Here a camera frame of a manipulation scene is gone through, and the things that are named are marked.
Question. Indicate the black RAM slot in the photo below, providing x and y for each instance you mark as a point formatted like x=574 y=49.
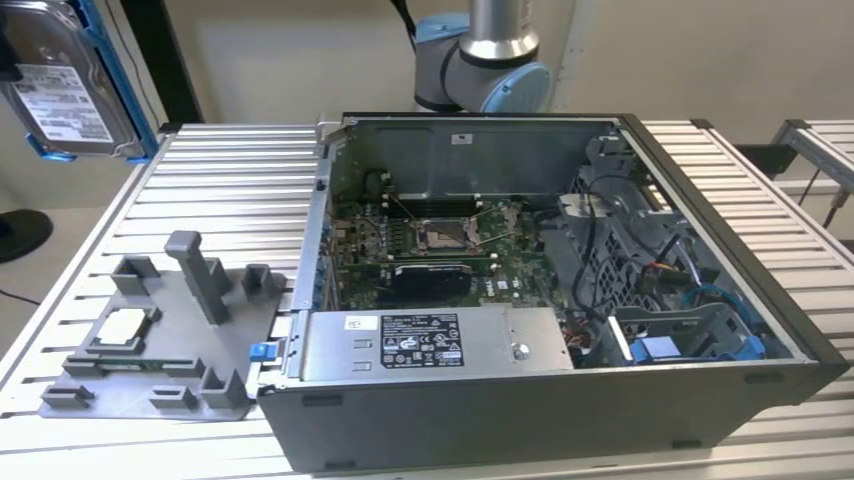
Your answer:
x=434 y=213
x=434 y=197
x=434 y=202
x=434 y=207

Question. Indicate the perforated grey drive cage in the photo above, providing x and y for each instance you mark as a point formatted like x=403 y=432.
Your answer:
x=614 y=260

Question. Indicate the grey disk bay blue clip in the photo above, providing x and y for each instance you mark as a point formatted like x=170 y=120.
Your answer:
x=667 y=320

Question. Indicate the black heat sink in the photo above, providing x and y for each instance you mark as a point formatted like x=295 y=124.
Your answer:
x=430 y=282

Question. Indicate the black open PC case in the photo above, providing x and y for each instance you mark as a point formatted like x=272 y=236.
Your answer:
x=467 y=425

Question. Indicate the round black stand base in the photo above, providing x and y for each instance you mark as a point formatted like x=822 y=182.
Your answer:
x=23 y=235

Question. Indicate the grey power supply unit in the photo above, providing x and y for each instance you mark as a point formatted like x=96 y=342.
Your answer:
x=434 y=345

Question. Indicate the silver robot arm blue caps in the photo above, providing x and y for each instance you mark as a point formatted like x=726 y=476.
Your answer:
x=497 y=30

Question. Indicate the grey printed parts rack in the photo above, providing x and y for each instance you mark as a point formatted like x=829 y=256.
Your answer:
x=167 y=330

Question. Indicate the silver disk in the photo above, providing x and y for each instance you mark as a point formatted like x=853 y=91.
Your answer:
x=60 y=90

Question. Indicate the green motherboard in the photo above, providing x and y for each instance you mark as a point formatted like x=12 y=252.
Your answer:
x=514 y=280

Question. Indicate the green RAM stick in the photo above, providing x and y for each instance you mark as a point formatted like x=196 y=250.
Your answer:
x=127 y=364

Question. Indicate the CPU socket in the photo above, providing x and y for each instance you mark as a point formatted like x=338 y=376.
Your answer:
x=442 y=237

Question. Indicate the blue case latch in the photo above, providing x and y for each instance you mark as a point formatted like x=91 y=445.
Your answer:
x=259 y=351

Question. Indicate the aluminium slat side table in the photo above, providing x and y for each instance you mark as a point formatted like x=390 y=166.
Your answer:
x=828 y=145

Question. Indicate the silver CPU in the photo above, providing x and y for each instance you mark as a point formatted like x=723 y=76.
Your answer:
x=120 y=325

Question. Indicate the black vertical post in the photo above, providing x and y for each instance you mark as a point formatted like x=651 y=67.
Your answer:
x=167 y=60

